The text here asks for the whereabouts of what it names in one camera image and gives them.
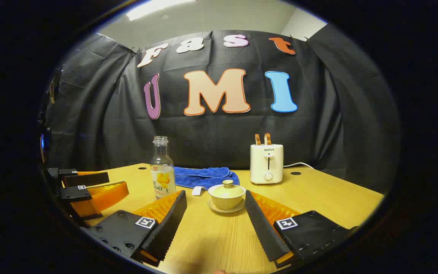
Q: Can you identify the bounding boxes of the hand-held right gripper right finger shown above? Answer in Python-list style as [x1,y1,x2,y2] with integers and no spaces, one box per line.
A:
[244,190,360,269]

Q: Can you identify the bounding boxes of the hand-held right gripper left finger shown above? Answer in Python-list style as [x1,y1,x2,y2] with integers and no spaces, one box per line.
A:
[80,190,188,268]

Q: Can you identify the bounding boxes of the cream teacup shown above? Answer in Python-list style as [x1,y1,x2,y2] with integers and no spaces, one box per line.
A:
[208,186,246,210]

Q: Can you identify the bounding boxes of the cream teacup lid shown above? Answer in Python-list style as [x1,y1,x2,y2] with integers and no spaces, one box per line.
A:
[211,180,244,194]

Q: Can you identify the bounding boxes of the clear water bottle yellow label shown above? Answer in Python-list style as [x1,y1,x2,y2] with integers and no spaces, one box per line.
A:
[150,136,176,199]

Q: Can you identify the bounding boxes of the cream saucer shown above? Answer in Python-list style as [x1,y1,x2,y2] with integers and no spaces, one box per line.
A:
[208,199,245,213]

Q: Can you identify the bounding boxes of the blue towel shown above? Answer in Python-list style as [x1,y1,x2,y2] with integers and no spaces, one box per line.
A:
[173,166,240,196]

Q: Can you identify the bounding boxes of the cream toaster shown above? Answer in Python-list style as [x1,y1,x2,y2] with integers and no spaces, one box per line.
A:
[250,144,284,185]

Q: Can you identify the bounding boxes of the black backdrop cloth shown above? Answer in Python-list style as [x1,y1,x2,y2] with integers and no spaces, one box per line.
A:
[46,30,400,194]

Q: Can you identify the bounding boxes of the white toaster cable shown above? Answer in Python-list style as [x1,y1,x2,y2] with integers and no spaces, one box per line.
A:
[283,162,314,170]

